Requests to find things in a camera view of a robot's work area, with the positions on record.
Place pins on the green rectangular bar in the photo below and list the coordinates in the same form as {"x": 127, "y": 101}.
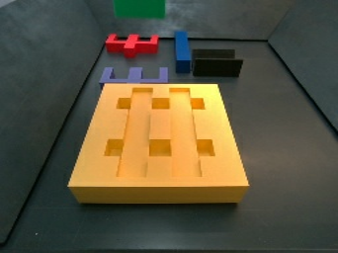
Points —
{"x": 140, "y": 8}

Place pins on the yellow slotted board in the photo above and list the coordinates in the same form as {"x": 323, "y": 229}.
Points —
{"x": 159, "y": 147}

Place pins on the purple comb-shaped block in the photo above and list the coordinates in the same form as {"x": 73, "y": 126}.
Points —
{"x": 135, "y": 76}

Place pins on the red comb-shaped block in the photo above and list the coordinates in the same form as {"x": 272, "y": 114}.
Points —
{"x": 131, "y": 46}

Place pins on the blue rectangular bar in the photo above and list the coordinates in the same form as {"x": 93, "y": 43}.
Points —
{"x": 181, "y": 52}

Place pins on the black angle bracket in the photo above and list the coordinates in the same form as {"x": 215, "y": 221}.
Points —
{"x": 215, "y": 63}

